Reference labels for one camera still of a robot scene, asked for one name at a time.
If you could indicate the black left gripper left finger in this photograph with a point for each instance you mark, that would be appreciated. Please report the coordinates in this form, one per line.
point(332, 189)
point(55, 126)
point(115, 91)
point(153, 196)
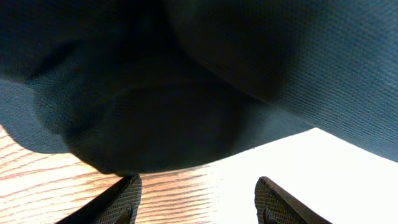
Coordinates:
point(117, 204)

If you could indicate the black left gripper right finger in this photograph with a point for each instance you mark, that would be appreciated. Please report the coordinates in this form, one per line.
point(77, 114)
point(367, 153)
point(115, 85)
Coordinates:
point(274, 205)

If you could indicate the black t-shirt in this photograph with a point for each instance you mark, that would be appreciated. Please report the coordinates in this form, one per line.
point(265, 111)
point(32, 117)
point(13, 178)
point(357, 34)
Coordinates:
point(151, 86)

